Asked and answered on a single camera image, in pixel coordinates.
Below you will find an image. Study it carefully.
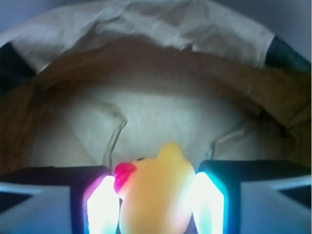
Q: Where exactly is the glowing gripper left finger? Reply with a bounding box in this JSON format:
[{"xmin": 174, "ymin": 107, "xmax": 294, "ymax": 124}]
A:
[{"xmin": 0, "ymin": 166, "xmax": 119, "ymax": 234}]

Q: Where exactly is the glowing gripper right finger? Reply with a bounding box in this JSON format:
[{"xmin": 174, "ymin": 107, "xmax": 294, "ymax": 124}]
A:
[{"xmin": 193, "ymin": 160, "xmax": 312, "ymax": 234}]

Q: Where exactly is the yellow rubber duck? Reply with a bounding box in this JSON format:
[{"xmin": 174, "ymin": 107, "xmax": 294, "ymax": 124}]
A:
[{"xmin": 114, "ymin": 142, "xmax": 195, "ymax": 234}]

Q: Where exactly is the brown paper bag bin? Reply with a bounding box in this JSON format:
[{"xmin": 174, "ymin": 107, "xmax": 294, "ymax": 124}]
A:
[{"xmin": 0, "ymin": 0, "xmax": 312, "ymax": 174}]

